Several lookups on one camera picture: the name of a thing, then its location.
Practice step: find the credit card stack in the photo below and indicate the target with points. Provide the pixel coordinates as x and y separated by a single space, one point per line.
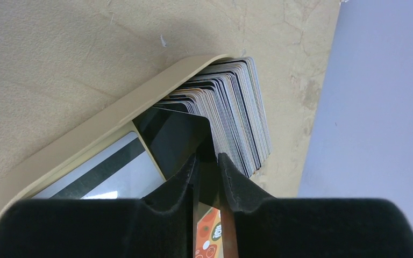
228 94

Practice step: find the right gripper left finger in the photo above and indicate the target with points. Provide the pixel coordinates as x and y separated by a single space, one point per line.
160 224

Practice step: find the beige oval tray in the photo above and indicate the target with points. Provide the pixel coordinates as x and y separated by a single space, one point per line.
91 136

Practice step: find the glossy black credit card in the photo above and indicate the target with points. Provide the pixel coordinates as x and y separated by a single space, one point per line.
172 137

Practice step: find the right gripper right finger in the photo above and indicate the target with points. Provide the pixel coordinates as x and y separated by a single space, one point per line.
257 224

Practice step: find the striped card lying in tray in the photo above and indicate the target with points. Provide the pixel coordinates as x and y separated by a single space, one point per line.
122 170

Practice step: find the orange card pack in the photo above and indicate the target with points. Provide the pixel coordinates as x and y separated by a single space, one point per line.
215 235

